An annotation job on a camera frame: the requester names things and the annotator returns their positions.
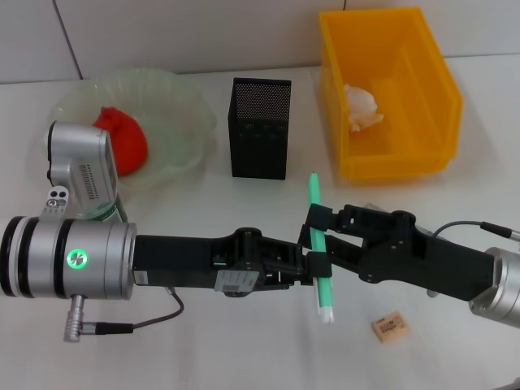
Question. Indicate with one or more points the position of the green glass fruit plate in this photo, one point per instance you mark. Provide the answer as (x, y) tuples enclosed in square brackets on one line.
[(174, 122)]

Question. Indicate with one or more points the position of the mint green pen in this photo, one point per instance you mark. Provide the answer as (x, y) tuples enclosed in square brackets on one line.
[(321, 292)]

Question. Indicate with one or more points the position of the tan eraser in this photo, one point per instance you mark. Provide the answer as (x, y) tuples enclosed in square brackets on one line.
[(390, 327)]

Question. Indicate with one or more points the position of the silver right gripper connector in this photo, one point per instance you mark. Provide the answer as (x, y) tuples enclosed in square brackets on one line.
[(431, 293)]

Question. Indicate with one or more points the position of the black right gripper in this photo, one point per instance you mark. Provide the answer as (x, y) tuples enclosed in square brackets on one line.
[(426, 264)]

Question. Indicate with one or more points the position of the black mesh pen holder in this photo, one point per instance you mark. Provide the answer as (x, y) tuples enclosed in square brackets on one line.
[(260, 142)]

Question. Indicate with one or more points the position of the clear water bottle green label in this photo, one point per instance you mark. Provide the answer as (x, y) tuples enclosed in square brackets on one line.
[(115, 211)]

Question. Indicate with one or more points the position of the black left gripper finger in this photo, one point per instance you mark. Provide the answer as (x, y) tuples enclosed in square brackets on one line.
[(319, 266)]

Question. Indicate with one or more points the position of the silver left camera bracket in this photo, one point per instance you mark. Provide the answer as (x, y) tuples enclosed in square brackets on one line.
[(55, 203)]

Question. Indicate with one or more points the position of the white paper ball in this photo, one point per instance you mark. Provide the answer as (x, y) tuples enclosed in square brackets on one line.
[(361, 107)]

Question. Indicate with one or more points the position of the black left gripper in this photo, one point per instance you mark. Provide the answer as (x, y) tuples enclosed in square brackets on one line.
[(183, 260)]

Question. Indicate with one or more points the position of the yellow plastic bin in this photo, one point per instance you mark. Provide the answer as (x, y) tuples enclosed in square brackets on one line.
[(414, 122)]

